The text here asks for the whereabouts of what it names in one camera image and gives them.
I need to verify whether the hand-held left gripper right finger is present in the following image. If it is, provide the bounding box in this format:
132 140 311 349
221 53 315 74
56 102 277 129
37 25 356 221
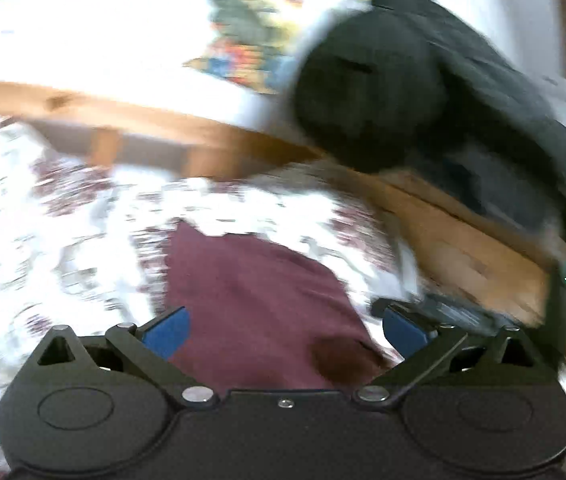
353 305 541 407

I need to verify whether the dark cloth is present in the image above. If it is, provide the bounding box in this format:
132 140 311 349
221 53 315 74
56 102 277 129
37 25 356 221
288 0 566 261

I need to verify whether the floral white bedspread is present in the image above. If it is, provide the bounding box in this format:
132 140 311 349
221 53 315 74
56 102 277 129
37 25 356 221
0 115 431 480

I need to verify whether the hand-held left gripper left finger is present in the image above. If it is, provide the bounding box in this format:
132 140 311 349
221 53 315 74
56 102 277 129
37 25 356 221
33 306 216 407

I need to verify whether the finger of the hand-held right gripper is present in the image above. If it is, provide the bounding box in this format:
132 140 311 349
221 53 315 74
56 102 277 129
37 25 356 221
370 297 501 335

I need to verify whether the wooden bed frame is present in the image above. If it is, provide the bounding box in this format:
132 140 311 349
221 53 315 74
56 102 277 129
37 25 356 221
0 79 566 378

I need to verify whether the maroon garment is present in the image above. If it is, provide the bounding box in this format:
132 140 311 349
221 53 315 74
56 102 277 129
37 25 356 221
165 220 406 392

